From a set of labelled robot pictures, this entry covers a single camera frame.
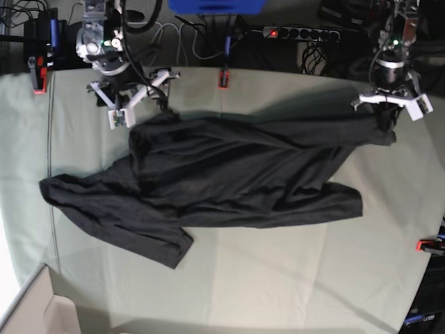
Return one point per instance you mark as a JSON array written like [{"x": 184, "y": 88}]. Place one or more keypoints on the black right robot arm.
[{"x": 102, "y": 43}]

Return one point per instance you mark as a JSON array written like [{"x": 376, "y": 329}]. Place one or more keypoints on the red black table clamp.
[{"x": 223, "y": 79}]

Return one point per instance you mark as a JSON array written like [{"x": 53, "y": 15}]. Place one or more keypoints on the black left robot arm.
[{"x": 394, "y": 82}]

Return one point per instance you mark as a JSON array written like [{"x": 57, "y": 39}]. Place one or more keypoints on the white power strip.
[{"x": 301, "y": 34}]

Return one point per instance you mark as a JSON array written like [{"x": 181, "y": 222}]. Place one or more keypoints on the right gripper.
[{"x": 121, "y": 101}]

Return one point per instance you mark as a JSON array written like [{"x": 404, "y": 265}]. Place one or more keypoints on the red black side clamp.
[{"x": 433, "y": 246}]

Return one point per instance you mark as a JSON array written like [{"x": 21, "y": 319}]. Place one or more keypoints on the blue plastic bin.
[{"x": 250, "y": 7}]

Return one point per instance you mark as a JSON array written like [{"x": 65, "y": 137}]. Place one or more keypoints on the black t-shirt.
[{"x": 216, "y": 173}]

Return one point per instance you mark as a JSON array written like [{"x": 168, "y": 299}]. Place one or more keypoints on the cardboard box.
[{"x": 37, "y": 309}]

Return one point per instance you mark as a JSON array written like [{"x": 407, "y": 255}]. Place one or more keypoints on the red black left clamp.
[{"x": 38, "y": 71}]

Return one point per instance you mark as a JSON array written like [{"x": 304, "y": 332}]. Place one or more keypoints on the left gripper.
[{"x": 409, "y": 97}]

